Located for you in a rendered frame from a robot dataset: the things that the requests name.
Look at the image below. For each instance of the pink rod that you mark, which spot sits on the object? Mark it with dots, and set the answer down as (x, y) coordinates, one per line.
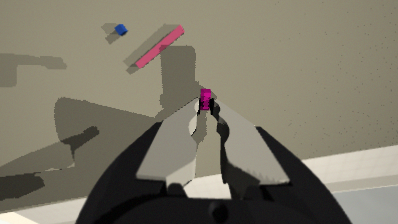
(160, 46)

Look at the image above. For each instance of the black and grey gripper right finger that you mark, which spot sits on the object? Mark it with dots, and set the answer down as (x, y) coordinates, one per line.
(252, 157)

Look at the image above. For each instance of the small blue cube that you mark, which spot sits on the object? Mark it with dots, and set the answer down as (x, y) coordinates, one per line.
(121, 30)

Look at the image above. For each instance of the small magenta block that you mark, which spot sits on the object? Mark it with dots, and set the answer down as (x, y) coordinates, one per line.
(205, 99)

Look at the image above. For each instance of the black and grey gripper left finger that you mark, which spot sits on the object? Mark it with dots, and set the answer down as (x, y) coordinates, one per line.
(164, 154)

